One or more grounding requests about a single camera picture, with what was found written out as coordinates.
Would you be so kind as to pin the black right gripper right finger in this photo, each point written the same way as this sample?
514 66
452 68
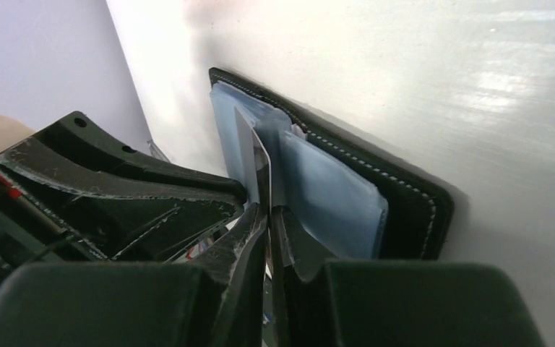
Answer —
320 300

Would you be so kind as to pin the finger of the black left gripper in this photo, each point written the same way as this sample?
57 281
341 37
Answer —
73 192

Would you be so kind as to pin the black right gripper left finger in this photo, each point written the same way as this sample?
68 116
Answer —
216 299

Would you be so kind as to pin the black leather card holder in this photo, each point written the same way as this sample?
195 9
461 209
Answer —
354 202

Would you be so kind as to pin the silver credit card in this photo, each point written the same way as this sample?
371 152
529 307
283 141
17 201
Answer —
256 163

